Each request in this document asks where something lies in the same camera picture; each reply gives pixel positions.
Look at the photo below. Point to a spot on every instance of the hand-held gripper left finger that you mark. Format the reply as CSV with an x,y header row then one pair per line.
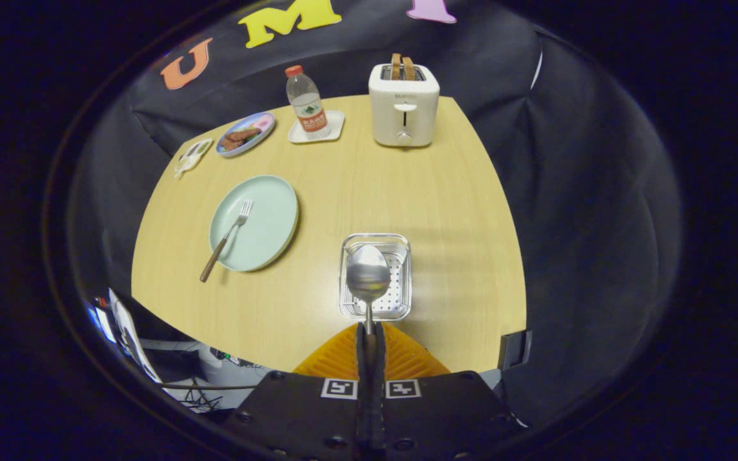
x,y
361,397

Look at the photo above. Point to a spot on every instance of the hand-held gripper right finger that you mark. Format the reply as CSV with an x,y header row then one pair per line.
x,y
380,397

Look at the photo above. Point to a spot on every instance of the metal spoon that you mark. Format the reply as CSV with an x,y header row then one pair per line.
x,y
369,278

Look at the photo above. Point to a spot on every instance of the perforated metal basket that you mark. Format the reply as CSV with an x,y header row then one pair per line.
x,y
400,282

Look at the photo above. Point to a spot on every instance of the pale green plate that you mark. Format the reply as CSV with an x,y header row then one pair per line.
x,y
266,224

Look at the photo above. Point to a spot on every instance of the white paper sheets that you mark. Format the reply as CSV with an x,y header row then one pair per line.
x,y
129,333

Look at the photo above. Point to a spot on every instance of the black backdrop cloth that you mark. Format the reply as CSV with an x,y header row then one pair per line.
x,y
587,224

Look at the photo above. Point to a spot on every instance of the white square coaster tray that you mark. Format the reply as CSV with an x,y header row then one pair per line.
x,y
337,121

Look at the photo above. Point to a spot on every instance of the white toaster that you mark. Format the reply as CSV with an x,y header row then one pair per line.
x,y
421,115

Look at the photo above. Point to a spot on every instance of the brown food pieces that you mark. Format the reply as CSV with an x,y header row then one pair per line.
x,y
239,137

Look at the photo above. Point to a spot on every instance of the colourful printed plate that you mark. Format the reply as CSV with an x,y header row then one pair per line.
x,y
261,121

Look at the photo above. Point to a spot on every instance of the small white shaped dish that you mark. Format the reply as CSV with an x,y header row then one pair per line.
x,y
193,157

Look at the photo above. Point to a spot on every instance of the clear water bottle red cap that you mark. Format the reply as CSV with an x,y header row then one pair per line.
x,y
308,105

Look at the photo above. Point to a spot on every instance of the brown bread slice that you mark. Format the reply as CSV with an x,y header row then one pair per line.
x,y
395,65
409,67

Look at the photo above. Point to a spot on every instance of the black bracket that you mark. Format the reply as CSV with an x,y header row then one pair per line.
x,y
515,349

